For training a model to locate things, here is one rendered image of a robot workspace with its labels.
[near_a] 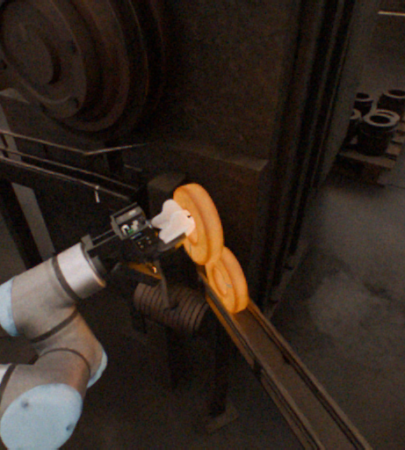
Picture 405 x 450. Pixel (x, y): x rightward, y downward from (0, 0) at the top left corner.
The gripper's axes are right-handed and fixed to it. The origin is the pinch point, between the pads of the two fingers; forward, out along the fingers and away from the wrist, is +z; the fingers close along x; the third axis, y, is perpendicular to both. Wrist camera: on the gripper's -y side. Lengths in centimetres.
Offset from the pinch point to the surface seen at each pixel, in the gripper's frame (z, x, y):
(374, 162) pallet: 131, 84, -119
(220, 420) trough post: -19, -3, -90
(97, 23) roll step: 2.2, 34.3, 26.5
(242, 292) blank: 2.0, -7.0, -20.0
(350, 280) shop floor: 62, 26, -114
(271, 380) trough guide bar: -2.6, -24.6, -22.1
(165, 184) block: 1.0, 29.6, -13.4
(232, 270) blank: 2.5, -3.4, -16.3
